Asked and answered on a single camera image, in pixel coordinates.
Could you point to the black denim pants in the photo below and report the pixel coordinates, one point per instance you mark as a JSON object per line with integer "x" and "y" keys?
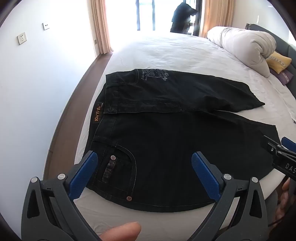
{"x": 173, "y": 139}

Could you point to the person's right hand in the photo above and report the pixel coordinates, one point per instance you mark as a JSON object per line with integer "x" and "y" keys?
{"x": 284, "y": 205}

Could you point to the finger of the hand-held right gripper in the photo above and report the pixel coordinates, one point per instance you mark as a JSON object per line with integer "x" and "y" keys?
{"x": 271, "y": 147}
{"x": 289, "y": 143}

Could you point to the white bed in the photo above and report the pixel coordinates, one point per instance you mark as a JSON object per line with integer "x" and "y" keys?
{"x": 173, "y": 53}

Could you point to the white wall socket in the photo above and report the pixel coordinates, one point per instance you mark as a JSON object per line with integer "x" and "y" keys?
{"x": 22, "y": 38}

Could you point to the person's left hand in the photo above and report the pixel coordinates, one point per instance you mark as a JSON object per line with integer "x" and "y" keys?
{"x": 122, "y": 231}

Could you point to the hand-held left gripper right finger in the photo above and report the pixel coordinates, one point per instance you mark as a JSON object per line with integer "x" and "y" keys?
{"x": 205, "y": 176}

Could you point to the grey headboard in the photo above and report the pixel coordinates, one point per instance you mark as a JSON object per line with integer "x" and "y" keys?
{"x": 284, "y": 46}

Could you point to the yellow pillow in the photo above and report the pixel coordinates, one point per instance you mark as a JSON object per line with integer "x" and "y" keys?
{"x": 278, "y": 62}

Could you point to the purple pillow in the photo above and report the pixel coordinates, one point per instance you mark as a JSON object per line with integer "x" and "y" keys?
{"x": 284, "y": 77}

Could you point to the hanging dark garment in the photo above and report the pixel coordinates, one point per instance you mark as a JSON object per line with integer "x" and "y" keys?
{"x": 181, "y": 18}

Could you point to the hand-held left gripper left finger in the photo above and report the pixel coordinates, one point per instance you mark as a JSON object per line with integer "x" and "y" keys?
{"x": 84, "y": 173}

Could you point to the beige curtain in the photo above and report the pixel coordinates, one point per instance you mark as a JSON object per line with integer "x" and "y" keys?
{"x": 99, "y": 23}
{"x": 215, "y": 16}

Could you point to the rolled white duvet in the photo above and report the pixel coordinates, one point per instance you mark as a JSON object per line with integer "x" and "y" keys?
{"x": 242, "y": 44}

